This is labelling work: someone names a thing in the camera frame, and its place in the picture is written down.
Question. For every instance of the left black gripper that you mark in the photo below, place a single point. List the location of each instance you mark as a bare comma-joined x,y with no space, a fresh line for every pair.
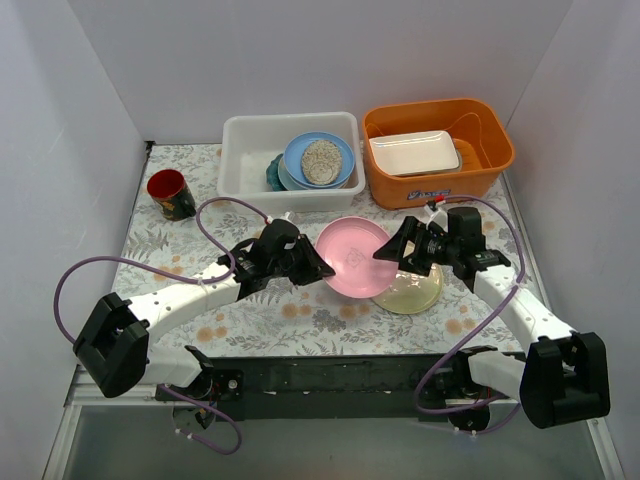
301,261

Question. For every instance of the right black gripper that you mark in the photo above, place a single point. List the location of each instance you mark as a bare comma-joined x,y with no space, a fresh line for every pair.
413,245

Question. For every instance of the cream round plate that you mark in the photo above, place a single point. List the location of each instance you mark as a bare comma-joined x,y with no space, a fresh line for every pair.
410,293

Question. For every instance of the pink round plate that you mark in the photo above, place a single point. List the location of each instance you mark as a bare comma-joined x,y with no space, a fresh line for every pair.
347,245

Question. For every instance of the white deep plate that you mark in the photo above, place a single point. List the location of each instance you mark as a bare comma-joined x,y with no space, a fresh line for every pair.
282,166

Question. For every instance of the teal scalloped plate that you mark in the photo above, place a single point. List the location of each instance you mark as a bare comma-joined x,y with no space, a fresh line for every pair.
272,174

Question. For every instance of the speckled oval dish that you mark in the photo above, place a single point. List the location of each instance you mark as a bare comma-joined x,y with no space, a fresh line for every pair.
321,162

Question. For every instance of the blue round plate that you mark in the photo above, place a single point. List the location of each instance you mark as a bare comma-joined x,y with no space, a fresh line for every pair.
296,147

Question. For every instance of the pale peach bottom plate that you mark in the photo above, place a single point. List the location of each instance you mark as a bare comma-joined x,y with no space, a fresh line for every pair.
282,185

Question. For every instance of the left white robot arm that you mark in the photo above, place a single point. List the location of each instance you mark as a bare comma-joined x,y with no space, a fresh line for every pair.
117,344

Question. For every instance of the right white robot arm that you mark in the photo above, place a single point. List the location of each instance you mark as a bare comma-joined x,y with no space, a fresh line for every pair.
563,377

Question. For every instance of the white plastic bin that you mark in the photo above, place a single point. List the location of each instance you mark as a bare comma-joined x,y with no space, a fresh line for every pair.
251,143

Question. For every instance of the floral patterned table mat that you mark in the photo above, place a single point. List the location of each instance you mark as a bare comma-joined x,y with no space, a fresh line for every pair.
282,320

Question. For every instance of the white rectangular tray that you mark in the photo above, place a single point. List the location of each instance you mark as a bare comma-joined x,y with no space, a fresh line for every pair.
418,153

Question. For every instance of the orange plastic tub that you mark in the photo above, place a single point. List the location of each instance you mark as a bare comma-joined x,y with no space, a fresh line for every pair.
476,131

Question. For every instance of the red and black mug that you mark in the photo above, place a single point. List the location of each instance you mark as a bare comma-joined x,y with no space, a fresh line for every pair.
169,190

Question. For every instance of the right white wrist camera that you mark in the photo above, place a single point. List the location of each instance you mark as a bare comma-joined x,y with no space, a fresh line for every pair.
435,215

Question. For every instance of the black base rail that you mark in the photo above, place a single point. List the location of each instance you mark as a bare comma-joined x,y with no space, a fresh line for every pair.
299,387

